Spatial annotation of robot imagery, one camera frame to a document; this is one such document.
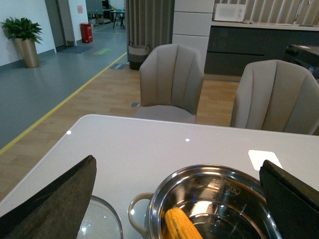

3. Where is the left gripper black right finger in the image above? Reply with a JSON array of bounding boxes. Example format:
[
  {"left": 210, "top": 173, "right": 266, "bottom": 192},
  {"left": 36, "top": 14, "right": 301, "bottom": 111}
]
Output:
[{"left": 259, "top": 160, "right": 319, "bottom": 239}]

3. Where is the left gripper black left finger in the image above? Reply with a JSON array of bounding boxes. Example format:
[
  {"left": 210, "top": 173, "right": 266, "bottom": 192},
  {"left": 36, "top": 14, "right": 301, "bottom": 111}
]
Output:
[{"left": 0, "top": 155, "right": 97, "bottom": 239}]

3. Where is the glass pot lid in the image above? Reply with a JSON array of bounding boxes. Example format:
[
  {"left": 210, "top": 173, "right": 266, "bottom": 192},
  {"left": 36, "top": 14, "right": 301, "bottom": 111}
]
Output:
[{"left": 77, "top": 195, "right": 124, "bottom": 239}]

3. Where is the yellow corn cob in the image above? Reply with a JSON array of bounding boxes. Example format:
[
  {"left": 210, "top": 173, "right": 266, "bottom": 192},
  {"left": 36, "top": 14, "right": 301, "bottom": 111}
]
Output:
[{"left": 162, "top": 208, "right": 202, "bottom": 239}]

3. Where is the white electric cooking pot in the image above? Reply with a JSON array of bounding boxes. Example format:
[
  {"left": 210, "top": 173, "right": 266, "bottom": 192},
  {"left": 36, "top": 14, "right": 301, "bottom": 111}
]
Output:
[{"left": 128, "top": 164, "right": 282, "bottom": 239}]

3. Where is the right beige upholstered chair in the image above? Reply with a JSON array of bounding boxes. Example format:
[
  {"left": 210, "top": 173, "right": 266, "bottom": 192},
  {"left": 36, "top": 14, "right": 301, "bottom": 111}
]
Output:
[{"left": 230, "top": 60, "right": 319, "bottom": 135}]

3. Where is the beige upholstered chair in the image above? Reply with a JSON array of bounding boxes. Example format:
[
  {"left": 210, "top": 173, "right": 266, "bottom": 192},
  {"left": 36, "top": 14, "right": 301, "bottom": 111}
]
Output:
[
  {"left": 133, "top": 44, "right": 204, "bottom": 123},
  {"left": 230, "top": 60, "right": 319, "bottom": 135}
]

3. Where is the dark kitchen counter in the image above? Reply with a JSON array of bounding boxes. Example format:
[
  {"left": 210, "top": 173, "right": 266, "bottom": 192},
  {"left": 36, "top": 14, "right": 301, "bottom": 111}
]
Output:
[{"left": 204, "top": 23, "right": 319, "bottom": 76}]

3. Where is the woven laundry basket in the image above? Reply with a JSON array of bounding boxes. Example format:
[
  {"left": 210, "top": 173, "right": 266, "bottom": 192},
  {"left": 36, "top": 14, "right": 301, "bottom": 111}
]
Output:
[{"left": 128, "top": 41, "right": 151, "bottom": 70}]

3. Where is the left beige upholstered chair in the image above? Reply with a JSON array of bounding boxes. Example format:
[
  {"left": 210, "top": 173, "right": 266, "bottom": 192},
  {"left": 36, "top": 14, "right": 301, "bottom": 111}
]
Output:
[{"left": 133, "top": 44, "right": 204, "bottom": 123}]

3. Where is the potted green plant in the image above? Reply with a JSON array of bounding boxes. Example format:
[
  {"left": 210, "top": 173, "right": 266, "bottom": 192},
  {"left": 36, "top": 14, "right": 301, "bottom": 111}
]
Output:
[{"left": 1, "top": 17, "right": 42, "bottom": 68}]

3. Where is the red fire extinguisher box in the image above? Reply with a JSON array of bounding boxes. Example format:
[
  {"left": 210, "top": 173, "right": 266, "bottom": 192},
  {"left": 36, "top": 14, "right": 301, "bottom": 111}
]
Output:
[{"left": 80, "top": 23, "right": 93, "bottom": 43}]

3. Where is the white microwave oven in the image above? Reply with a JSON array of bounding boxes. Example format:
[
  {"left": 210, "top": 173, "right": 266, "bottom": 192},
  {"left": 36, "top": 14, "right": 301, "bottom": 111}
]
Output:
[{"left": 213, "top": 3, "right": 246, "bottom": 22}]

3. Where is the grey curtain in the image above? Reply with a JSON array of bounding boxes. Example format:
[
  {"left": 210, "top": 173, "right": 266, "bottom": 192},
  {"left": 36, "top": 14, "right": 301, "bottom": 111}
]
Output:
[{"left": 125, "top": 0, "right": 175, "bottom": 54}]

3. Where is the white tall cabinet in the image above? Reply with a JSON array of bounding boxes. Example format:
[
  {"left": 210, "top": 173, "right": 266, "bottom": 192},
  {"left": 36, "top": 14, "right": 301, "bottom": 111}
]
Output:
[{"left": 172, "top": 0, "right": 214, "bottom": 68}]

